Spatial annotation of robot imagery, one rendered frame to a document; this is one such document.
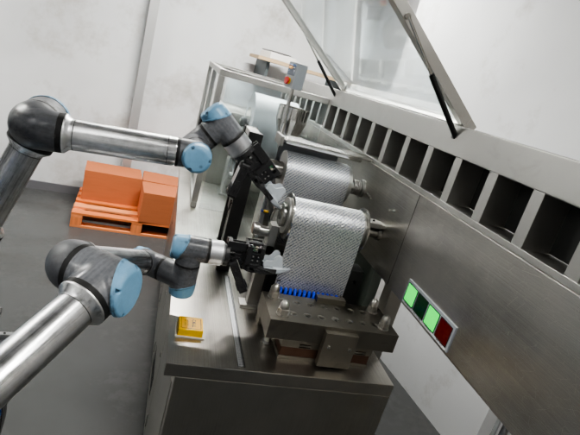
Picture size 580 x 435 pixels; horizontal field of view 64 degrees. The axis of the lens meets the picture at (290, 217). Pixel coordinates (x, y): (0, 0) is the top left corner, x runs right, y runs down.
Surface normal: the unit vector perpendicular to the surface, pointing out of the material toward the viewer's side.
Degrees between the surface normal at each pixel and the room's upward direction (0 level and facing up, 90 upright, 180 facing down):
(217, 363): 0
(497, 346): 90
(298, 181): 92
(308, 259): 90
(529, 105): 90
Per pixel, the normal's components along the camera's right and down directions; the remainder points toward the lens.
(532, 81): -0.91, -0.14
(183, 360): 0.26, -0.92
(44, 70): 0.32, 0.36
